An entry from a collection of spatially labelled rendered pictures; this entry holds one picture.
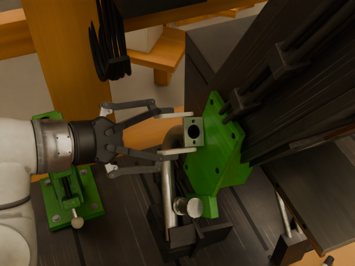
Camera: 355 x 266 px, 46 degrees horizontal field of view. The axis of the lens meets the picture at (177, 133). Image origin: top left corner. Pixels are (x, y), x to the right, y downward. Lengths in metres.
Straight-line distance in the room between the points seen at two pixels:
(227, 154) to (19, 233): 0.35
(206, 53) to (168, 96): 1.72
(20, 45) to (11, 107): 1.72
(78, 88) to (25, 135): 0.35
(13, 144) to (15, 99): 2.11
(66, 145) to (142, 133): 0.55
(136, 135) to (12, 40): 0.43
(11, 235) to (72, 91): 0.44
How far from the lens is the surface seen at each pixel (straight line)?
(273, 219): 1.04
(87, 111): 1.06
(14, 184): 0.68
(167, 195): 0.90
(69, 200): 0.96
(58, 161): 0.69
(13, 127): 0.68
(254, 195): 1.07
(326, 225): 0.79
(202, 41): 0.92
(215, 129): 0.75
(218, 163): 0.76
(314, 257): 1.02
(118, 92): 2.65
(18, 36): 1.01
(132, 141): 1.19
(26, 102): 2.72
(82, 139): 0.69
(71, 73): 0.97
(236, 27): 0.98
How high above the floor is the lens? 1.78
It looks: 48 degrees down
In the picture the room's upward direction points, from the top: straight up
